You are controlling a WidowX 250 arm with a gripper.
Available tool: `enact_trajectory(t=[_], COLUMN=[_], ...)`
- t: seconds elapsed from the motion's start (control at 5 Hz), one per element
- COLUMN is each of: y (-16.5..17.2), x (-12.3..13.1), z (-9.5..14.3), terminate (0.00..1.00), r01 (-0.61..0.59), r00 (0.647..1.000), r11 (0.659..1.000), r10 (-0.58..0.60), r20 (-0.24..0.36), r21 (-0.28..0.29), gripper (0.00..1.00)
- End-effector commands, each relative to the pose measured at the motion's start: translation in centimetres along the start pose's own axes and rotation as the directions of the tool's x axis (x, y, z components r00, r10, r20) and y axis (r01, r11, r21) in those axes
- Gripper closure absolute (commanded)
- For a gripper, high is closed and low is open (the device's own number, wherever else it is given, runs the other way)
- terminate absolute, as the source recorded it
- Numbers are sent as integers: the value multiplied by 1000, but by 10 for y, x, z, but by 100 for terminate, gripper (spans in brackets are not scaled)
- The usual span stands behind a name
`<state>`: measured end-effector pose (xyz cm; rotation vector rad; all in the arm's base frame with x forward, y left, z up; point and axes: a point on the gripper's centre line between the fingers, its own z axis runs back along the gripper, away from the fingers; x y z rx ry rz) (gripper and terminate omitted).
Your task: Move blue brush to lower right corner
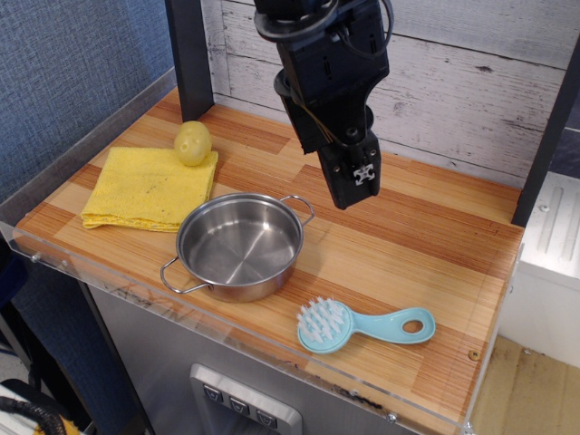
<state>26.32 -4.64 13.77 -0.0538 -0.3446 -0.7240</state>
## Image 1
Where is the stainless steel cabinet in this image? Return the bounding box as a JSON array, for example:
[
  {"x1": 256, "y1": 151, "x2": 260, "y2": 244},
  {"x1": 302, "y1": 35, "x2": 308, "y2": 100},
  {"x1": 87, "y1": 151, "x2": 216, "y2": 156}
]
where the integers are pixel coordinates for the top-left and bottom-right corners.
[{"x1": 85, "y1": 280, "x2": 427, "y2": 435}]

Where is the silver button control panel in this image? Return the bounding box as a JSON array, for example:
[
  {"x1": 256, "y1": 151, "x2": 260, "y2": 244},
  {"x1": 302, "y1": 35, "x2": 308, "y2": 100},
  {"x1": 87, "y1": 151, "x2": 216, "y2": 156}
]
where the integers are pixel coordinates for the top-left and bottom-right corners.
[{"x1": 189, "y1": 363, "x2": 303, "y2": 434}]

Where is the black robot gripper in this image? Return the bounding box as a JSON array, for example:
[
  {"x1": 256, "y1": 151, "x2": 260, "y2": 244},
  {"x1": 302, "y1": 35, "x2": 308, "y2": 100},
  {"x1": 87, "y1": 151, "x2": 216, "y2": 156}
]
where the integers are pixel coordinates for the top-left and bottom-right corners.
[{"x1": 275, "y1": 8, "x2": 390, "y2": 210}]

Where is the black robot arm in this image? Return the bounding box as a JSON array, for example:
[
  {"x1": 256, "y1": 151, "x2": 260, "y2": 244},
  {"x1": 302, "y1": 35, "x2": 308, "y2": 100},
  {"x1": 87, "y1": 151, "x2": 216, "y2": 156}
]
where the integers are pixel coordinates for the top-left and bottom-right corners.
[{"x1": 254, "y1": 1, "x2": 394, "y2": 209}]

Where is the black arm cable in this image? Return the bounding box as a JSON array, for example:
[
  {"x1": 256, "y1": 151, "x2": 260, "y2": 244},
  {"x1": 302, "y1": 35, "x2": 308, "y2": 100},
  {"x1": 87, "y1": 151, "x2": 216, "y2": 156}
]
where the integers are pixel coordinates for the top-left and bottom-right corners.
[{"x1": 334, "y1": 0, "x2": 395, "y2": 60}]

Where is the yellow object bottom left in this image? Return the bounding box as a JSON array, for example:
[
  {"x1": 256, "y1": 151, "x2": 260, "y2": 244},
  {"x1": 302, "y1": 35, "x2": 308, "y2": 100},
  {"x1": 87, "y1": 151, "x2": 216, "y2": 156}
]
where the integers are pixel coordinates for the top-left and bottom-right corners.
[{"x1": 47, "y1": 419, "x2": 82, "y2": 435}]

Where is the grey metal side rail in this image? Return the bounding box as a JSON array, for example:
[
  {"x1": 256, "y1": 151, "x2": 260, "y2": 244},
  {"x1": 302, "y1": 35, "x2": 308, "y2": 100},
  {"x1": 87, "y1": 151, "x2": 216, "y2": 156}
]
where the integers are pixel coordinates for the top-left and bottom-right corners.
[{"x1": 1, "y1": 70, "x2": 177, "y2": 226}]

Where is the yellow toy potato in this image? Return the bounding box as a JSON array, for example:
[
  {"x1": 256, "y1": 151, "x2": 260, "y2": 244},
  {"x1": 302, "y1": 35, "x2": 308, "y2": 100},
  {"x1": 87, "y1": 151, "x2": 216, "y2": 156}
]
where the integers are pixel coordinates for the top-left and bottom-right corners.
[{"x1": 174, "y1": 121, "x2": 212, "y2": 166}]

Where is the black vertical post right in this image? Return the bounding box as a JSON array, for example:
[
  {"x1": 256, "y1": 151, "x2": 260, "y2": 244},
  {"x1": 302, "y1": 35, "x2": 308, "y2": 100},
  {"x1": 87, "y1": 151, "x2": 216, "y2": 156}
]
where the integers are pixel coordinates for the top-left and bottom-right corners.
[{"x1": 511, "y1": 0, "x2": 580, "y2": 227}]

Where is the clear acrylic table guard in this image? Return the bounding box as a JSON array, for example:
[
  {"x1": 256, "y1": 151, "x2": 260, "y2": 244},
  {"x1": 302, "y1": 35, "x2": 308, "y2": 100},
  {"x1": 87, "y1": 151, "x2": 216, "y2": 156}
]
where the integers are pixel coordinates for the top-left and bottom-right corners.
[{"x1": 2, "y1": 207, "x2": 523, "y2": 434}]

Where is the yellow folded cloth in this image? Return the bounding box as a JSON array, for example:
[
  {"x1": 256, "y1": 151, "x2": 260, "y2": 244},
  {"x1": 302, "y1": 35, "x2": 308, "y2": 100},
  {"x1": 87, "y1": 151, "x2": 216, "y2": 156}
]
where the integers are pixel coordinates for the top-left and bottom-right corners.
[{"x1": 81, "y1": 147, "x2": 218, "y2": 233}]

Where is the white appliance right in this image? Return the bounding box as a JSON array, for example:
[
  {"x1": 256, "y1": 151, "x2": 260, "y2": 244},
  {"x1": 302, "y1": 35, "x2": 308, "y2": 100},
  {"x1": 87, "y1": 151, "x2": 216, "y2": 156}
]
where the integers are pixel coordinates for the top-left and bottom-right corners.
[{"x1": 498, "y1": 172, "x2": 579, "y2": 367}]

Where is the light blue brush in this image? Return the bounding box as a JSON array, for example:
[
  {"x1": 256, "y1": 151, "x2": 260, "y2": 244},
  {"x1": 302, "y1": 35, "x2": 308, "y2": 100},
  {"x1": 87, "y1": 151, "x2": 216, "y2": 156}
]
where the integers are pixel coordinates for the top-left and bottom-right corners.
[{"x1": 296, "y1": 297, "x2": 436, "y2": 354}]

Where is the black vertical post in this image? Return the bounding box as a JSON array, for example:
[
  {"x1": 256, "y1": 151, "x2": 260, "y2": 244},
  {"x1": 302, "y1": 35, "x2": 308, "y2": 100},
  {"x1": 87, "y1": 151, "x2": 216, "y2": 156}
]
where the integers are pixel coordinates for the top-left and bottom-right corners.
[
  {"x1": 165, "y1": 0, "x2": 214, "y2": 121},
  {"x1": 511, "y1": 0, "x2": 580, "y2": 227}
]

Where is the black vertical post left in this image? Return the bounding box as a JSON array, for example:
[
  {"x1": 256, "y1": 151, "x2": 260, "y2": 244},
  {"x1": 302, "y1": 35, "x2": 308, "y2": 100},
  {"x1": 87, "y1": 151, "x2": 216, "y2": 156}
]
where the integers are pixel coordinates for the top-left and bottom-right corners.
[{"x1": 165, "y1": 0, "x2": 214, "y2": 121}]

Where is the stainless steel pot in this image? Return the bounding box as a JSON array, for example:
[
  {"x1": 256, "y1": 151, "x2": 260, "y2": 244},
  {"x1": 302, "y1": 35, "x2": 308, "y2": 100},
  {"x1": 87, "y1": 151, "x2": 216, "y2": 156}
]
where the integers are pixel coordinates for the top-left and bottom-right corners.
[{"x1": 159, "y1": 192, "x2": 315, "y2": 303}]

